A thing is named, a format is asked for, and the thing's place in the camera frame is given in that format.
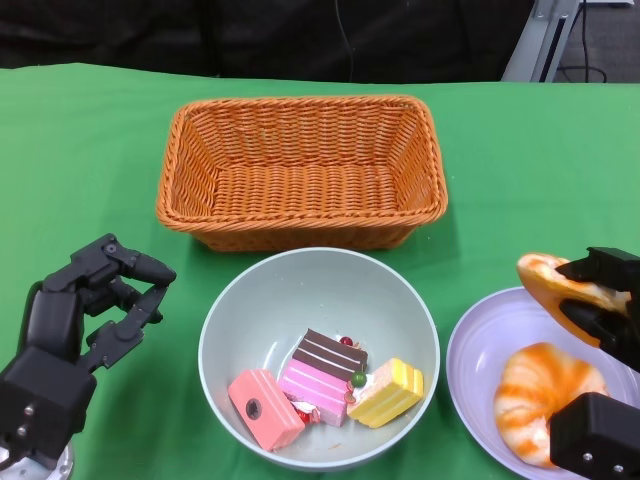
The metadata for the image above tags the lavender round plate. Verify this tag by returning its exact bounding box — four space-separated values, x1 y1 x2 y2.
445 285 640 480

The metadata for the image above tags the pink layered cake slice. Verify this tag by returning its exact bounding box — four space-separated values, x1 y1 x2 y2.
277 358 350 428

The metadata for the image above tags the orange striped ring bread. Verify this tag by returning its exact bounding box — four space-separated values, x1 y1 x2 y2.
516 252 634 350
493 342 610 469

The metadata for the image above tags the brown layered cake slice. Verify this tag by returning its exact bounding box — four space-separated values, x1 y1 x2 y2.
291 328 370 384

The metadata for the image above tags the green tablecloth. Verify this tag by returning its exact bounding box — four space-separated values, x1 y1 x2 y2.
0 62 640 480

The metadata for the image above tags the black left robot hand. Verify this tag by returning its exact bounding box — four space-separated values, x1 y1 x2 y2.
22 233 178 374

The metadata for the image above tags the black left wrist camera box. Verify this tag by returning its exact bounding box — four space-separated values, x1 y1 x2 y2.
0 347 98 460

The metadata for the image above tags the black cable on floor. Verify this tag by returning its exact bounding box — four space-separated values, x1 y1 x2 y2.
555 0 609 85

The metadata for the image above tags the silver aluminium post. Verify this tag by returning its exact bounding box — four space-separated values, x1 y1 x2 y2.
502 0 640 85

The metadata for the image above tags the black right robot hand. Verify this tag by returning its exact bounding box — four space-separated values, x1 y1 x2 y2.
554 245 640 374

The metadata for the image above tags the yellow layered cake slice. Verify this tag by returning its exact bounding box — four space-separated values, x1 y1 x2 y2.
346 357 425 430

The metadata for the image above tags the black backdrop cloth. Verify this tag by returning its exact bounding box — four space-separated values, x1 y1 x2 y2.
0 0 532 85

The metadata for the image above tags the orange wicker basket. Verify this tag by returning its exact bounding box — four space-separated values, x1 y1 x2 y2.
156 95 450 254

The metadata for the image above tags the small red white piece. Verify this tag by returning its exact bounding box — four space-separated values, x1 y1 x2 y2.
288 399 321 426

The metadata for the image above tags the hanging black cable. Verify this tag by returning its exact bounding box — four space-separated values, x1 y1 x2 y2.
333 0 357 84

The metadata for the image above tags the grey round bowl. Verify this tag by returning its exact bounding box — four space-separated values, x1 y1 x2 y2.
198 247 441 472

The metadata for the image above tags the salmon cake with hole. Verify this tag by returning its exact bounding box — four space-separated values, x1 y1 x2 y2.
227 368 306 453

